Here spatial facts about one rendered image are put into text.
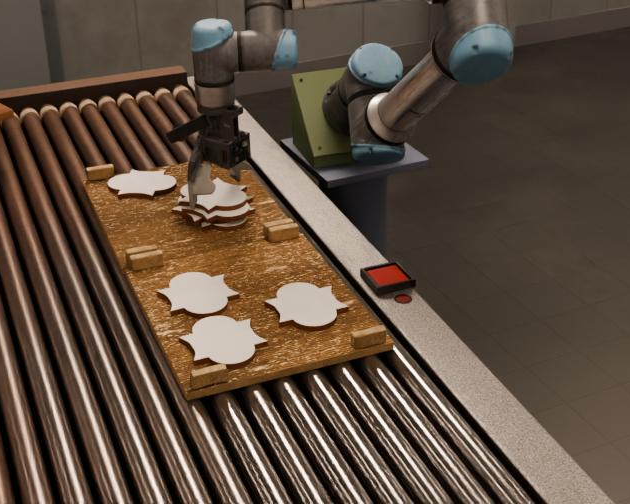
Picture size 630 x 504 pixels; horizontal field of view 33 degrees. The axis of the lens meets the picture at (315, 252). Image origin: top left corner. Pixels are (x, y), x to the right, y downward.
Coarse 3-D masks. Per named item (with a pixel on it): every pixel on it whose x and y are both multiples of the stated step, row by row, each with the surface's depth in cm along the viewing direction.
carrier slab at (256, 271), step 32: (192, 256) 196; (224, 256) 196; (256, 256) 196; (288, 256) 195; (320, 256) 195; (160, 288) 186; (256, 288) 186; (160, 320) 177; (192, 320) 177; (256, 320) 176; (352, 320) 176; (192, 352) 169; (256, 352) 168; (288, 352) 168; (320, 352) 168; (352, 352) 168; (224, 384) 161
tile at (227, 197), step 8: (216, 184) 213; (224, 184) 212; (184, 192) 210; (216, 192) 209; (224, 192) 209; (232, 192) 209; (240, 192) 209; (184, 200) 206; (200, 200) 206; (208, 200) 206; (216, 200) 206; (224, 200) 206; (232, 200) 206; (240, 200) 206; (200, 208) 205; (208, 208) 203; (216, 208) 205; (224, 208) 204; (232, 208) 205
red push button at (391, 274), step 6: (372, 270) 192; (378, 270) 192; (384, 270) 192; (390, 270) 192; (396, 270) 192; (372, 276) 190; (378, 276) 190; (384, 276) 190; (390, 276) 190; (396, 276) 190; (402, 276) 190; (378, 282) 188; (384, 282) 188; (390, 282) 188
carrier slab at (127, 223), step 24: (168, 168) 231; (216, 168) 230; (96, 192) 221; (264, 192) 219; (96, 216) 214; (120, 216) 211; (144, 216) 211; (168, 216) 210; (264, 216) 210; (120, 240) 202; (144, 240) 202; (168, 240) 202; (192, 240) 202; (216, 240) 201; (240, 240) 201; (264, 240) 201; (120, 264) 194
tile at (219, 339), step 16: (208, 320) 175; (224, 320) 175; (192, 336) 170; (208, 336) 170; (224, 336) 170; (240, 336) 170; (256, 336) 170; (208, 352) 166; (224, 352) 166; (240, 352) 166
